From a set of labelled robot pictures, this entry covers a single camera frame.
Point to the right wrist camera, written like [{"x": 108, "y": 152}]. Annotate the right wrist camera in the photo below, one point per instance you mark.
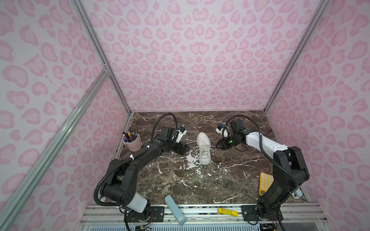
[{"x": 233, "y": 127}]

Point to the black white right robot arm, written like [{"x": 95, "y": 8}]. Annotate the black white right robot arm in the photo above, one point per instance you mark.
[{"x": 289, "y": 169}]

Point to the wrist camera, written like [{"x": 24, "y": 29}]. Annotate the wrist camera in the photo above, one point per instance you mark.
[
  {"x": 233, "y": 127},
  {"x": 170, "y": 134}
]

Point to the diagonal aluminium frame bar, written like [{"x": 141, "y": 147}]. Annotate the diagonal aluminium frame bar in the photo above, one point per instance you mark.
[{"x": 21, "y": 195}]

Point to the aluminium corner frame post left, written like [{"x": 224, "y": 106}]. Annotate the aluminium corner frame post left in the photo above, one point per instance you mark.
[{"x": 86, "y": 23}]

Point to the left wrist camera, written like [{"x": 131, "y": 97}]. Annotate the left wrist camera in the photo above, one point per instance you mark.
[{"x": 170, "y": 134}]

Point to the aluminium corner frame post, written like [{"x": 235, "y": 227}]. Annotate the aluminium corner frame post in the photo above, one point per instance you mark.
[
  {"x": 303, "y": 41},
  {"x": 86, "y": 23}
]

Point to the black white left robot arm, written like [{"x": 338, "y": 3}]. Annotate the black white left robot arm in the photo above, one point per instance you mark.
[{"x": 118, "y": 186}]

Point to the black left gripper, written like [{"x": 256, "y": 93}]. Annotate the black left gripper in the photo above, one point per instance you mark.
[{"x": 182, "y": 151}]

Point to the light blue stapler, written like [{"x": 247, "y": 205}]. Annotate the light blue stapler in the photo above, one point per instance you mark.
[{"x": 297, "y": 194}]

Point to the yellow marker tube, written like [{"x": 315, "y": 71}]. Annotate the yellow marker tube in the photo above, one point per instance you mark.
[{"x": 225, "y": 211}]

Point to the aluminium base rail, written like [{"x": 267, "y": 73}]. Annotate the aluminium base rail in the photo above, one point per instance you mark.
[{"x": 205, "y": 217}]

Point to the aluminium corner frame post right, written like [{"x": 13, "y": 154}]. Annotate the aluminium corner frame post right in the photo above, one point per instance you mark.
[{"x": 303, "y": 41}]

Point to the white knit sneaker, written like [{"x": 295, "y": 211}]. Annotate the white knit sneaker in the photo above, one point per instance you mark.
[{"x": 203, "y": 139}]

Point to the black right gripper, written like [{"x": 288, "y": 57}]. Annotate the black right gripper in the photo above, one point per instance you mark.
[{"x": 223, "y": 141}]

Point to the coloured pens in cup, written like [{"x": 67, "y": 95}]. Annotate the coloured pens in cup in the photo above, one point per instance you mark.
[{"x": 129, "y": 136}]

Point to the light blue eraser block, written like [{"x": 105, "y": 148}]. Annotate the light blue eraser block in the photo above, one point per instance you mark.
[{"x": 175, "y": 210}]

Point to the yellow calculator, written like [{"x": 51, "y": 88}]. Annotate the yellow calculator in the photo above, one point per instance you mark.
[{"x": 265, "y": 182}]

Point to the pink pen cup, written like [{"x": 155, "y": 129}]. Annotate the pink pen cup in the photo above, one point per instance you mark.
[{"x": 135, "y": 145}]

